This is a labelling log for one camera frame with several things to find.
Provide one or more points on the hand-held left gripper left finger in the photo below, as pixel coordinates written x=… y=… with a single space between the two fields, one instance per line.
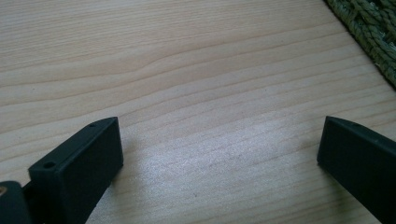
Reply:
x=79 y=168

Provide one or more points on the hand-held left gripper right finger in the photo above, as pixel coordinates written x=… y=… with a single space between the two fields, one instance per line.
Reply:
x=361 y=158

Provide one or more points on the green woven mat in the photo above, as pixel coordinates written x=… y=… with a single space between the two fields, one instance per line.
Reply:
x=370 y=28

